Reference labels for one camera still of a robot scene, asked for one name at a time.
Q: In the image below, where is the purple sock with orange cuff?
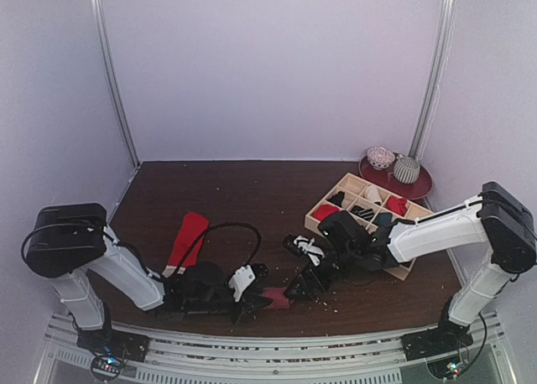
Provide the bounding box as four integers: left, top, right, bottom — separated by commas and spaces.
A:
262, 288, 290, 309

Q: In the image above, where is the wooden compartment organizer box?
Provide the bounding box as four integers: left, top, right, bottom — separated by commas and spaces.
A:
304, 172, 435, 281

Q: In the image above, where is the red sock with striped cuff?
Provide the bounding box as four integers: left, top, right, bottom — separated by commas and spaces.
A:
163, 212, 210, 278

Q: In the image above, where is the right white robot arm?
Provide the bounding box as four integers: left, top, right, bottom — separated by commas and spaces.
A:
283, 182, 536, 352

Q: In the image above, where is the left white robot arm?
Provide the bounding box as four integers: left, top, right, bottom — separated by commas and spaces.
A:
20, 203, 273, 354

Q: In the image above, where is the teal rolled sock in box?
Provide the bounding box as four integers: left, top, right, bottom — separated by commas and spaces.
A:
373, 212, 394, 227

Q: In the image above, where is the black striped sock in box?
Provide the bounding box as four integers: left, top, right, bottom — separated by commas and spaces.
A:
350, 205, 376, 221

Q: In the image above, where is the red rolled sock in box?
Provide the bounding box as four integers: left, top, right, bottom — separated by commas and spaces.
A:
311, 204, 341, 223

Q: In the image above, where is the red patterned sock in box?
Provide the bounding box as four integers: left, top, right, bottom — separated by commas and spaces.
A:
385, 195, 408, 216

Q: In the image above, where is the cream rolled sock in box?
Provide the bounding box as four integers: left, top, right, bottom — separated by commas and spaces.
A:
363, 185, 383, 205

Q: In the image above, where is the black rolled sock in box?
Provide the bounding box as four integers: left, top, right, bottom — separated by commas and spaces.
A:
327, 190, 346, 208

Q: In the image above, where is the red round tray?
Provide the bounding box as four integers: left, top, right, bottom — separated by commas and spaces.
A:
357, 157, 433, 201

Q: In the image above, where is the grey striped cup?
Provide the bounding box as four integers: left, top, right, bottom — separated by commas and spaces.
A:
394, 156, 420, 184

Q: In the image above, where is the white patterned bowl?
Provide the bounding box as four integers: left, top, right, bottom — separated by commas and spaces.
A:
366, 146, 396, 170

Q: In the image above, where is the left circuit board with leds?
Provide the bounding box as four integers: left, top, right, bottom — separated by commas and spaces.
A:
89, 355, 126, 381

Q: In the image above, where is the circuit board with leds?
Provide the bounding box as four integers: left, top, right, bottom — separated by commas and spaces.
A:
89, 355, 126, 381
426, 357, 466, 381

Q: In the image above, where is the right circuit board with leds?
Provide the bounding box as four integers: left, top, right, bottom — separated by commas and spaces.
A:
426, 357, 466, 381

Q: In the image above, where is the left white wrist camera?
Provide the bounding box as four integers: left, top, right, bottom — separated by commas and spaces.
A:
227, 265, 256, 303

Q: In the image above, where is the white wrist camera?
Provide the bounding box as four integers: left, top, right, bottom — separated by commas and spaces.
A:
227, 265, 256, 303
292, 236, 326, 267

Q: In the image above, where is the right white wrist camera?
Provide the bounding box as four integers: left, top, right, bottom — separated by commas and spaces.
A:
292, 236, 326, 267

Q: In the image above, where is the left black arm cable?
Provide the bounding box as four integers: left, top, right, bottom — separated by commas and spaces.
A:
175, 221, 262, 276

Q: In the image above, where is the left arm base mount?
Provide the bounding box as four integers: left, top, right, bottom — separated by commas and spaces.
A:
76, 329, 149, 362

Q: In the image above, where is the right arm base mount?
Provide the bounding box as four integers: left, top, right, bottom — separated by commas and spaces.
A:
401, 327, 474, 361

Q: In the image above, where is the right aluminium frame post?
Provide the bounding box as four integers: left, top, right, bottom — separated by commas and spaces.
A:
409, 0, 456, 161

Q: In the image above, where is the aluminium frame post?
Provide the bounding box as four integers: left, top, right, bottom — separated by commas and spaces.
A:
409, 0, 456, 161
90, 0, 141, 169

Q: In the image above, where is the left aluminium frame post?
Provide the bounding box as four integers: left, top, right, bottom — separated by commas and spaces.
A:
90, 0, 141, 169

